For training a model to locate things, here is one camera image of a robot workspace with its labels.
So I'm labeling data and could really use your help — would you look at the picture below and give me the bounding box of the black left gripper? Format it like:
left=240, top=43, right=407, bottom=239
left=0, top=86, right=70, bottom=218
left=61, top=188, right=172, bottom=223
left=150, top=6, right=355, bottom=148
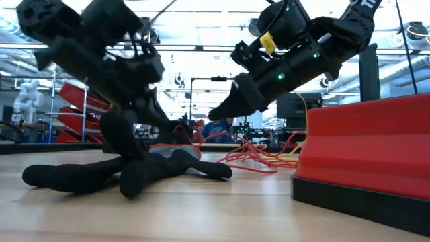
left=110, top=53, right=192, bottom=144

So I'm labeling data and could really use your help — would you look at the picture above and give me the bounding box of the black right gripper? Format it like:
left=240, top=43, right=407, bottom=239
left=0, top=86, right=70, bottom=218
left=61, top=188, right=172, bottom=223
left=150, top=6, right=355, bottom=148
left=208, top=40, right=303, bottom=121

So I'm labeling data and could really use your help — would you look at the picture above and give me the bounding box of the thin red cord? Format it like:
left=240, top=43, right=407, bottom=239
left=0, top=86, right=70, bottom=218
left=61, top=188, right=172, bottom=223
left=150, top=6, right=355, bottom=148
left=173, top=124, right=308, bottom=175

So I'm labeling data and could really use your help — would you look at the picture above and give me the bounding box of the black background robot station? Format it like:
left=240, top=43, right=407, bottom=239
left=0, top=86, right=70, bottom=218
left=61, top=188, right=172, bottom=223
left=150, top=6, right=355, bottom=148
left=189, top=76, right=248, bottom=142

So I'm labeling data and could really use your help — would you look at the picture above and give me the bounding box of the person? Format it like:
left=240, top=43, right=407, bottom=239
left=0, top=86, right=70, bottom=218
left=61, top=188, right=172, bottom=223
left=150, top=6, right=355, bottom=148
left=198, top=117, right=236, bottom=144

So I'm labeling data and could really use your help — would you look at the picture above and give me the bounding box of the black monitor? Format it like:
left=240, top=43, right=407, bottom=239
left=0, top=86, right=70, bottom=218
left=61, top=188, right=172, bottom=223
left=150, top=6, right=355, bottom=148
left=277, top=93, right=323, bottom=128

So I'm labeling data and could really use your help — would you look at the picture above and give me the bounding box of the black glove grey red cuff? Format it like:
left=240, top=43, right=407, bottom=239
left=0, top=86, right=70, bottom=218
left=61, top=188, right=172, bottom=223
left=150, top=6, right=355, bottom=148
left=21, top=111, right=233, bottom=199

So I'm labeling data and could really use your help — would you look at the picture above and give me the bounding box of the metal rack with red bins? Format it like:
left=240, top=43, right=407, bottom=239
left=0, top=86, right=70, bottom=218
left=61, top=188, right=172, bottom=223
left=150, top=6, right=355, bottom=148
left=46, top=67, right=114, bottom=145

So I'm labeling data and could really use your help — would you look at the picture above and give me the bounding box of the red square box grey lid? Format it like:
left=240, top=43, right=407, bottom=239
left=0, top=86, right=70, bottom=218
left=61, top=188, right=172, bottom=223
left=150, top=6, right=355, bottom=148
left=290, top=92, right=430, bottom=237

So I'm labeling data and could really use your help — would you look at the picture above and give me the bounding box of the yellow hanging cable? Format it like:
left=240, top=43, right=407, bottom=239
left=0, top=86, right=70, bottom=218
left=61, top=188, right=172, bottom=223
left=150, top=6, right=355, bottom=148
left=295, top=92, right=309, bottom=132

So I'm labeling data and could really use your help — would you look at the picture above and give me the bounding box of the yellow cable tag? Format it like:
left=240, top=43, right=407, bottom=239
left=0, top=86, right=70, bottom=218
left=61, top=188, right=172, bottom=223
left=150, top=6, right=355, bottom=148
left=260, top=32, right=277, bottom=54

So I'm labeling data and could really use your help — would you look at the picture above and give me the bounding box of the black rounded upright post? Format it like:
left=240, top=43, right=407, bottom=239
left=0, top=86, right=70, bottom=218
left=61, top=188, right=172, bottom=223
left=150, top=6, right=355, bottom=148
left=358, top=42, right=381, bottom=102

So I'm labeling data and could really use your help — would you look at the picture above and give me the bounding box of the black ceiling cord reel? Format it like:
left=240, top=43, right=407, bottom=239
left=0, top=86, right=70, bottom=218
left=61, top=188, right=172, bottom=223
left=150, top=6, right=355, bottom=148
left=406, top=20, right=430, bottom=46

